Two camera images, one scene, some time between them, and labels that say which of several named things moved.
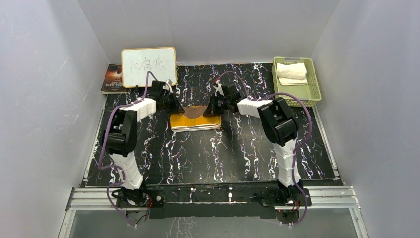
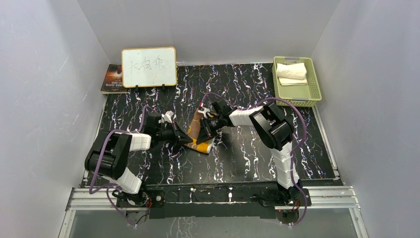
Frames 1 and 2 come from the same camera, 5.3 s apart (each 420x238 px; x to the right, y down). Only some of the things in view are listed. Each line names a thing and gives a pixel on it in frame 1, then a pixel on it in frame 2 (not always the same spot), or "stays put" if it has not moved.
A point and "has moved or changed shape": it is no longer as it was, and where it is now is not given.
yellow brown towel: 193,119 has moved or changed shape
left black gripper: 177,108 → 182,138
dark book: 113,82 stays put
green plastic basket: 296,76 stays put
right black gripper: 212,109 → 203,135
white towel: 293,74 stays put
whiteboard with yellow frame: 160,62 stays put
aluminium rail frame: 101,198 stays put
